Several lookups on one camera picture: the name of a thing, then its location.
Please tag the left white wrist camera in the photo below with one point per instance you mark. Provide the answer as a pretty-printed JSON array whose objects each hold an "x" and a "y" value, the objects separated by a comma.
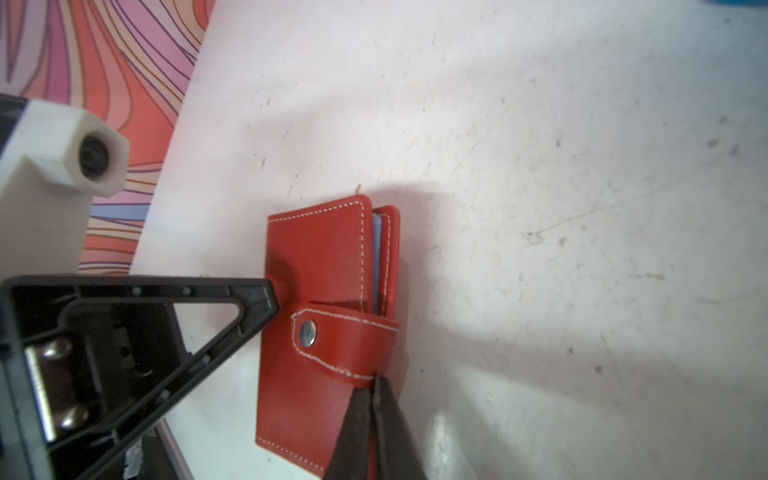
[{"x": 55, "y": 160}]

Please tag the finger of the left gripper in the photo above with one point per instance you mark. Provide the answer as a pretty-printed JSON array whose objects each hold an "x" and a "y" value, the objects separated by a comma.
[{"x": 90, "y": 363}]

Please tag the red leather card holder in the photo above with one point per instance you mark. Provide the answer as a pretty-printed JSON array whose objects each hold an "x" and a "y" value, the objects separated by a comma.
[{"x": 334, "y": 268}]

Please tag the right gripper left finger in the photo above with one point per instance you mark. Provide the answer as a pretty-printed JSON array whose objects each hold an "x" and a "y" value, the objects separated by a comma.
[{"x": 354, "y": 453}]

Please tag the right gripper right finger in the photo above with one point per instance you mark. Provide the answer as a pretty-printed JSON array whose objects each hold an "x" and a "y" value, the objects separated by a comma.
[{"x": 395, "y": 452}]

